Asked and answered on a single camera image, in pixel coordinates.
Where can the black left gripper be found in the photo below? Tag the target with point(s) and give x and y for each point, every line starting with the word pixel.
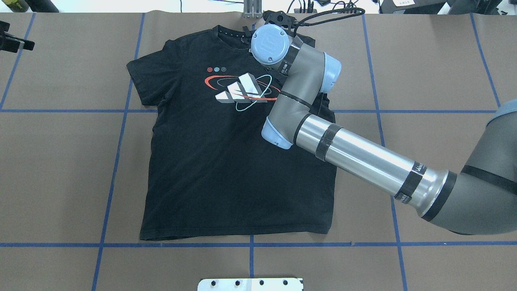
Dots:
pixel 11 40

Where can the black printed t-shirt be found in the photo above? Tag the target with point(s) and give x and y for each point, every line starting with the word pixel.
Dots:
pixel 210 171

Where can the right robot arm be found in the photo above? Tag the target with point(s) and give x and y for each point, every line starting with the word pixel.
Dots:
pixel 480 200

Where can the yellow-green labelled bottle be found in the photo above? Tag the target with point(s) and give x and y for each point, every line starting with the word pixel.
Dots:
pixel 16 6

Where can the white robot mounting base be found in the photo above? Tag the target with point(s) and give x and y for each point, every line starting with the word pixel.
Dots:
pixel 251 284

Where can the aluminium frame post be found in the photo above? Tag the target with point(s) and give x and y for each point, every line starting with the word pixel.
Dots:
pixel 252 9

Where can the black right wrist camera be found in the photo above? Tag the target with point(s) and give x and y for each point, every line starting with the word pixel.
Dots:
pixel 280 18

